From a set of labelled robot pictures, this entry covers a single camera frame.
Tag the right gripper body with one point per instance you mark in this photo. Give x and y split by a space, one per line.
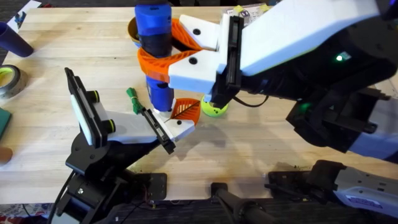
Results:
295 34

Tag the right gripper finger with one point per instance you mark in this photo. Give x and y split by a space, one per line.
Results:
202 32
192 73

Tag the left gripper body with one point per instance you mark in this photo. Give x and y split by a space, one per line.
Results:
133 127

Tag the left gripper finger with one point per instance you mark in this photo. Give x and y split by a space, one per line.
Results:
182 129
183 105

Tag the blue electric screwdriver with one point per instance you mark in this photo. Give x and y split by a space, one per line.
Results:
153 21

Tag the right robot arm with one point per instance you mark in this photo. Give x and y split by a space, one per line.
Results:
329 124

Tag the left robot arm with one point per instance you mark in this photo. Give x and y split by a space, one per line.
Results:
82 202

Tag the green vegetable toy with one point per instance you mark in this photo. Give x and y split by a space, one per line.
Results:
134 99

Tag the white box with yellow pieces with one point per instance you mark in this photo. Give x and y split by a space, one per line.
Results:
252 14

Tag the left wrist black plate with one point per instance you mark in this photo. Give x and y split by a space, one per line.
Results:
84 109

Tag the yellow tub with blue rim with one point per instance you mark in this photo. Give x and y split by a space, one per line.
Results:
133 31

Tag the black stand pole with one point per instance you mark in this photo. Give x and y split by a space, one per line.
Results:
242 208

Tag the grey tape roll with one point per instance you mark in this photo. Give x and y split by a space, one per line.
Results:
17 85

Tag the green board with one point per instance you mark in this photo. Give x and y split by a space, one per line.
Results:
3 123

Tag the brown round object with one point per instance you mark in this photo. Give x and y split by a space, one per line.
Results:
4 155

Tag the purple cylinder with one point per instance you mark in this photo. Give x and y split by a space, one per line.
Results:
14 42

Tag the white card with blue print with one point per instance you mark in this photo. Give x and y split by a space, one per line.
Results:
26 12

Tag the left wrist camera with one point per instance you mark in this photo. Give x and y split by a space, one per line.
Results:
104 113

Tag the black rail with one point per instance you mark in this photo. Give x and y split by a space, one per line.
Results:
186 214

